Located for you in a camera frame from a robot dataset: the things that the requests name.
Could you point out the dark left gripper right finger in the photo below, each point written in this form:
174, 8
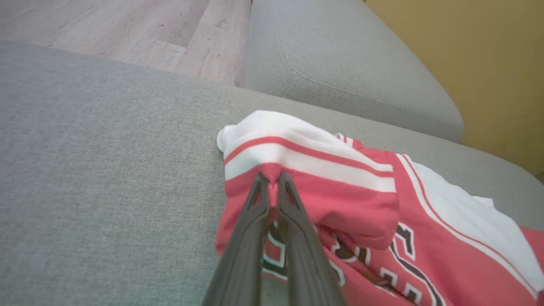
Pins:
306, 263

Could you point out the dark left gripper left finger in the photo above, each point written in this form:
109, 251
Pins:
242, 255

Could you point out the red and white jersey shirt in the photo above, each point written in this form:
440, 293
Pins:
361, 204

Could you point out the large grey sofa seat cushion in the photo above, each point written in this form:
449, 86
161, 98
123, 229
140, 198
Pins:
106, 170

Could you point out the small grey sofa seat cushion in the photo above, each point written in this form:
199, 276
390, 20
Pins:
340, 55

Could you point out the yellow sofa backrest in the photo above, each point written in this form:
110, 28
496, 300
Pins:
488, 63

